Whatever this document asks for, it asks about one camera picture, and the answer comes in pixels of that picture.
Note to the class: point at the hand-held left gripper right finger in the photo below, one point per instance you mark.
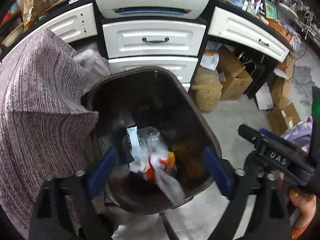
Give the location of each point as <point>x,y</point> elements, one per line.
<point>217,172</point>

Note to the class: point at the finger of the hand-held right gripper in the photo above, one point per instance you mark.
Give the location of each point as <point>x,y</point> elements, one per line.
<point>250,135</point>
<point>277,137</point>

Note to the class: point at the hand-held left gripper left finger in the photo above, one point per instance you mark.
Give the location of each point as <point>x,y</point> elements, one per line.
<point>102,172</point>

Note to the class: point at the clear plastic trash bag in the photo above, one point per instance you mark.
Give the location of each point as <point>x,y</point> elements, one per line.
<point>170,182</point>

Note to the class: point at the dark brown trash bin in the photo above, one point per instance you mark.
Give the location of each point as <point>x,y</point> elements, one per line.
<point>150,105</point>

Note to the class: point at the person's right hand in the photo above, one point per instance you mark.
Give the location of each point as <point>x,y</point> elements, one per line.
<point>303,205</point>

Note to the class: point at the small cardboard box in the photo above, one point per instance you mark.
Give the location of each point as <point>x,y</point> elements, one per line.
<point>283,117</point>

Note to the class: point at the purple floral cloth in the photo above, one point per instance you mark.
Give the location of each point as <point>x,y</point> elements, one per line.
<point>298,135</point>

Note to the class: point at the white flat parcel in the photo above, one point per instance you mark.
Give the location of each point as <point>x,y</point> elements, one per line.
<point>263,97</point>

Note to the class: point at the black bag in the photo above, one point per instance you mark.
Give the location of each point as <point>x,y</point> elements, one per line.
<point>256,80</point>

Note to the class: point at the large open cardboard box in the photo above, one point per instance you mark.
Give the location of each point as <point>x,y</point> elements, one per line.
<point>233,77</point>

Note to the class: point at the tan burlap sack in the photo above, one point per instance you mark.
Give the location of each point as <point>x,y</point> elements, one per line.
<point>207,90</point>

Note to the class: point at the black rod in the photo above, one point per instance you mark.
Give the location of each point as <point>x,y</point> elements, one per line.
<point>168,226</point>

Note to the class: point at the white paper bag orange print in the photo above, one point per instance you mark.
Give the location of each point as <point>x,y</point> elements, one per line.
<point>210,60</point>

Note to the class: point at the purple striped tablecloth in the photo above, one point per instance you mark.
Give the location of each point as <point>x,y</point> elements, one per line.
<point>42,110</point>

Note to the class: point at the wicker basket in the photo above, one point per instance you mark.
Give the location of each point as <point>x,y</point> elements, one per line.
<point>280,31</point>

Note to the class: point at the translucent plastic bag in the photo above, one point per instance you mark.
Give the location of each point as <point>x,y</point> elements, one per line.
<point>93,66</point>

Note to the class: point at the cream bowl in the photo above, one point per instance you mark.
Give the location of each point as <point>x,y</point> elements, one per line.
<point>13,33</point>

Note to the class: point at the green picture frame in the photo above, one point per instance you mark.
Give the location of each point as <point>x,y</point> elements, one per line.
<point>269,10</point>

